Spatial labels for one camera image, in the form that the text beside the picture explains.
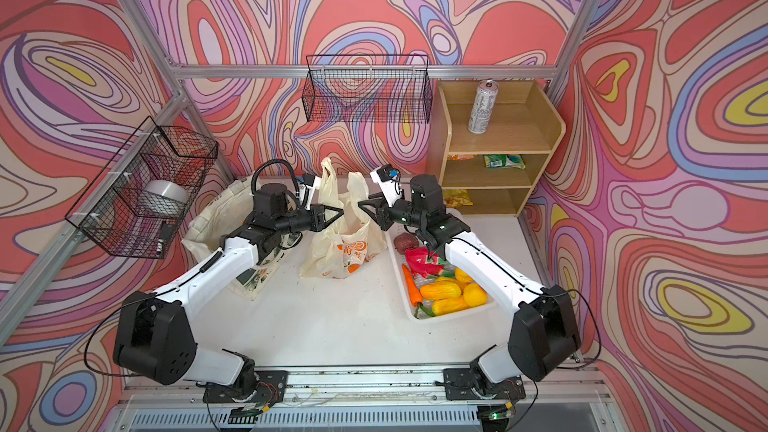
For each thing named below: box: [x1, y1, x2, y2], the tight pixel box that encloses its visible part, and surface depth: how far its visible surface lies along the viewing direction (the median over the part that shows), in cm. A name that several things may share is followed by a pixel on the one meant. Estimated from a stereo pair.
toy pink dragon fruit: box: [405, 247, 454, 279], surface depth 90 cm
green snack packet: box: [484, 154, 526, 170], surface depth 101 cm
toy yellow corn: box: [420, 281, 462, 300], surface depth 85 cm
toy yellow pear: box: [463, 283, 488, 307], surface depth 82 cm
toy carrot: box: [402, 264, 423, 308], surface depth 88 cm
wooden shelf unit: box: [426, 80, 566, 217], surface depth 95 cm
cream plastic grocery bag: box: [300, 157, 388, 278], surface depth 80 cm
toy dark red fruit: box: [394, 232, 420, 254], surface depth 95 cm
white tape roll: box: [140, 180, 190, 217], surface depth 74 cm
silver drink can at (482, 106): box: [467, 79, 500, 135], surface depth 82 cm
